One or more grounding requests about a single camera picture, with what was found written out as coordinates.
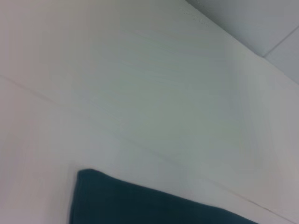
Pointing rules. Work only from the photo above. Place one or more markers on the teal blue t-shirt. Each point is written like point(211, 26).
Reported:
point(140, 203)

